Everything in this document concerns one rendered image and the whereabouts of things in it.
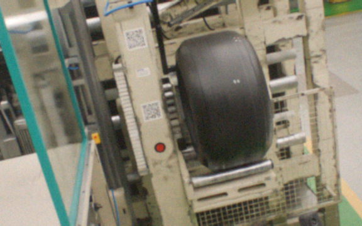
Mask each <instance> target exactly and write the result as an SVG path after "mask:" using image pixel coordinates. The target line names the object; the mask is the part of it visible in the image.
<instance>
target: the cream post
mask: <svg viewBox="0 0 362 226"><path fill-rule="evenodd" d="M128 1H132V2H133V3H134V2H138V1H142V0H109V5H110V8H111V10H112V9H114V8H116V7H119V6H123V5H125V4H128ZM133 7H134V9H129V8H124V9H120V10H118V11H115V12H113V13H111V16H112V20H113V23H114V28H115V31H116V36H117V39H118V44H119V49H120V52H121V56H122V59H123V64H124V69H125V72H126V77H127V80H128V85H129V90H130V93H131V98H132V101H133V105H134V111H135V114H136V118H137V121H138V125H139V129H140V134H141V138H142V141H143V147H144V150H145V154H146V159H147V163H148V167H149V170H150V174H151V180H152V183H153V187H154V191H155V196H156V200H157V204H158V208H159V211H160V216H161V220H162V224H163V226H193V224H192V218H191V215H190V209H189V204H188V200H187V195H186V192H185V189H184V184H183V181H182V176H181V172H180V163H179V160H178V154H177V148H176V145H175V140H174V136H173V131H172V125H171V122H170V116H169V113H168V107H167V102H166V98H165V93H164V89H163V85H162V79H161V75H160V66H159V63H158V57H157V55H156V49H155V44H154V40H153V35H152V31H151V26H150V20H149V17H148V11H147V8H146V3H144V4H139V5H136V6H133ZM141 27H143V28H144V32H145V37H146V42H147V46H148V47H145V48H140V49H137V50H131V51H128V49H127V46H126V41H125V38H124V33H123V31H127V30H132V29H136V28H141ZM147 67H149V69H150V75H146V76H143V77H137V74H136V70H138V69H142V68H147ZM158 100H159V103H160V108H161V112H162V117H163V118H162V119H155V120H151V121H146V122H145V120H144V117H143V113H142V110H141V104H146V103H150V102H155V101H158ZM159 144H162V145H163V150H162V151H158V150H157V148H156V147H157V146H158V145H159Z"/></svg>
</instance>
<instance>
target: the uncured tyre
mask: <svg viewBox="0 0 362 226"><path fill-rule="evenodd" d="M232 37H240V39H241V41H242V42H234V40H233V38H232ZM208 39H209V40H208ZM202 40H203V41H202ZM196 41H198V42H196ZM193 42H195V43H193ZM175 71H176V76H177V84H178V91H179V94H180V100H181V104H182V109H183V112H184V117H185V121H186V124H187V129H188V132H189V136H190V139H191V141H192V145H193V147H194V150H195V153H196V155H197V157H198V160H199V162H200V164H201V165H203V166H205V167H206V168H208V169H210V170H212V171H221V170H225V169H229V168H233V167H236V166H241V165H244V164H249V163H254V162H257V161H259V160H260V159H262V158H264V157H265V155H266V153H267V152H268V150H269V149H270V147H271V145H272V142H273V113H272V105H271V100H270V94H269V91H268V86H267V82H266V78H265V74H264V72H263V69H262V66H261V63H260V61H259V58H258V55H257V54H256V52H255V49H254V48H253V46H252V44H251V43H250V41H249V40H248V39H247V38H245V37H244V36H242V35H241V34H239V33H237V32H236V31H228V30H226V31H220V32H217V33H212V34H208V35H203V36H198V37H194V38H189V39H188V40H185V41H183V42H182V43H181V44H180V46H179V47H178V49H177V50H176V52H175ZM238 77H239V79H240V81H241V83H240V84H237V85H234V84H233V80H232V79H234V78H238Z"/></svg>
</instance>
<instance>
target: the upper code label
mask: <svg viewBox="0 0 362 226"><path fill-rule="evenodd" d="M123 33H124V38H125V41H126V46H127V49H128V51H131V50H137V49H140V48H145V47H148V46H147V42H146V37H145V32H144V28H143V27H141V28H136V29H132V30H127V31H123Z"/></svg>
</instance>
